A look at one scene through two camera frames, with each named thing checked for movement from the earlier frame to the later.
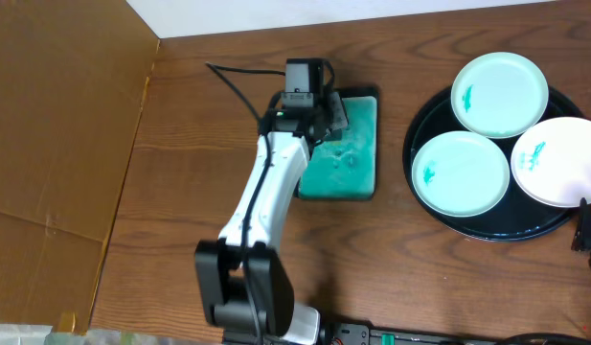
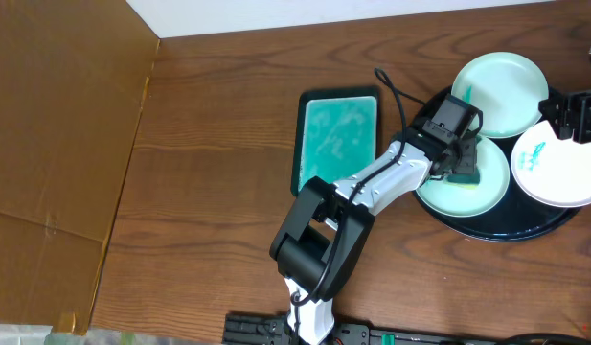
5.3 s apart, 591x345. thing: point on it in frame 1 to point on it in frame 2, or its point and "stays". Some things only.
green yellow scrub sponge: (346, 147) to (465, 180)
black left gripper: (334, 115) to (465, 153)
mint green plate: (461, 173) stays
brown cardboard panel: (67, 80) stays
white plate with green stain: (557, 161) stays
